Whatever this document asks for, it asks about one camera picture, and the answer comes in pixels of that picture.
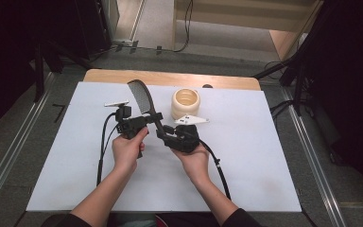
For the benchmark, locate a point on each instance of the black slotted spatula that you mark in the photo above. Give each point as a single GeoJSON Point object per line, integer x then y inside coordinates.
{"type": "Point", "coordinates": [142, 96]}

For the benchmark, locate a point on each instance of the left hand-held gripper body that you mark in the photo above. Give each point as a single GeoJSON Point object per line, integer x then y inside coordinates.
{"type": "Point", "coordinates": [129, 126]}

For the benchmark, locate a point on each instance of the beige ribbed cup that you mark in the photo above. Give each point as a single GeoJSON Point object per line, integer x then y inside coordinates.
{"type": "Point", "coordinates": [185, 102]}

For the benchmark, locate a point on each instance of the person's left hand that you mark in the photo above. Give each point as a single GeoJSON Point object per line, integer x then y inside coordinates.
{"type": "Point", "coordinates": [127, 151]}

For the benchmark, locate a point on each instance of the aluminium floor rail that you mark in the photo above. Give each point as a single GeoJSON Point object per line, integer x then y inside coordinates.
{"type": "Point", "coordinates": [15, 138]}
{"type": "Point", "coordinates": [312, 151]}

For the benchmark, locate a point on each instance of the person's lap clothing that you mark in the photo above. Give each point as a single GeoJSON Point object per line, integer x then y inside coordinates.
{"type": "Point", "coordinates": [170, 220]}

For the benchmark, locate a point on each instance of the person's right hand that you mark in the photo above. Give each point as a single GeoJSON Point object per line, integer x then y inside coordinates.
{"type": "Point", "coordinates": [193, 162]}

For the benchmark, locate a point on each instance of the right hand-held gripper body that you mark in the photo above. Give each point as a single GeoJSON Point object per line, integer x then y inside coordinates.
{"type": "Point", "coordinates": [186, 138]}

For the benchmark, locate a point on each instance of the black tripod stand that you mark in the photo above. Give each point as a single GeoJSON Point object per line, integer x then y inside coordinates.
{"type": "Point", "coordinates": [299, 78]}

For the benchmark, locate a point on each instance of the white table board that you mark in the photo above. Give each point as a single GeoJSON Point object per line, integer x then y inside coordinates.
{"type": "Point", "coordinates": [249, 151]}

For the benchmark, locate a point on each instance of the wooden table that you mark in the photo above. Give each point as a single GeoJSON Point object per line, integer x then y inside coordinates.
{"type": "Point", "coordinates": [113, 76]}

